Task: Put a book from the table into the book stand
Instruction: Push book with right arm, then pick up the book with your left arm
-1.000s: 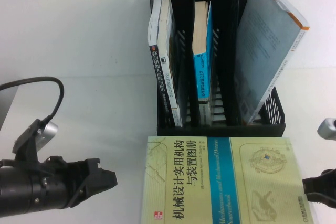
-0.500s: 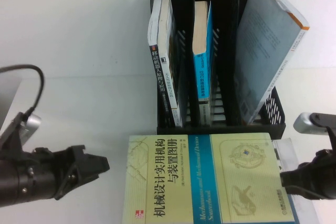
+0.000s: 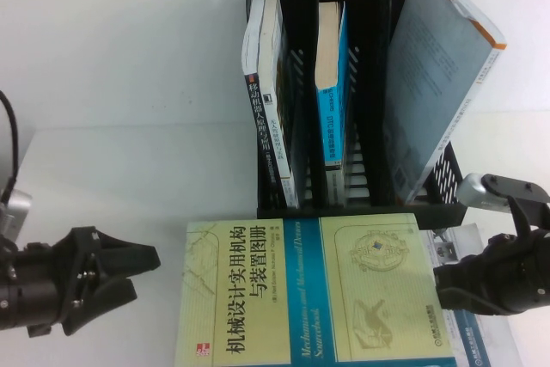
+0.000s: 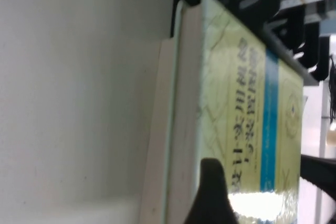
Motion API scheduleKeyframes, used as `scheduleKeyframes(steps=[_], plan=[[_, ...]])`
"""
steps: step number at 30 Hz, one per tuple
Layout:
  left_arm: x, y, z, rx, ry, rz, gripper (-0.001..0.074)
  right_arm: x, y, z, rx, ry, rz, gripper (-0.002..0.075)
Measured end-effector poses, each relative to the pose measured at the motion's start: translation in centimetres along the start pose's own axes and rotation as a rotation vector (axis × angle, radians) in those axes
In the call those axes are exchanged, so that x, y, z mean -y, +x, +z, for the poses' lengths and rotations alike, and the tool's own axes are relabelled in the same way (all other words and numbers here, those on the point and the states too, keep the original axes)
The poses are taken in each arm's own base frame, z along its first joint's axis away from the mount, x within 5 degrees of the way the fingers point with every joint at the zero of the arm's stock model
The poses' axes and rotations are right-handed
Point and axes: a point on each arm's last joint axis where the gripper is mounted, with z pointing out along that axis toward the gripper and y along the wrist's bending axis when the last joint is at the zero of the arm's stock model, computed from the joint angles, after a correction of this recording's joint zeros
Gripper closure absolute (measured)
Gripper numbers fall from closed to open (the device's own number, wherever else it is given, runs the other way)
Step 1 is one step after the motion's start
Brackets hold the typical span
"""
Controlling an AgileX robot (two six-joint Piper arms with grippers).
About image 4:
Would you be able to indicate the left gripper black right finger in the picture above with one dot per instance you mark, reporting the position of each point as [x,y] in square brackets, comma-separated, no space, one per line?
[325,176]

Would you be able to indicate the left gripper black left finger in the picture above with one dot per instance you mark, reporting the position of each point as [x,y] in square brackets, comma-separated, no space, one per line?
[210,197]

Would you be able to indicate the yellow mechanical design book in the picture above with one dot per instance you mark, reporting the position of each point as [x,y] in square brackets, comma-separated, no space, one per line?
[236,90]

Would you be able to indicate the plain white book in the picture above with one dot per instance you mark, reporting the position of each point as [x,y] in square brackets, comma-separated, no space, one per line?
[153,134]

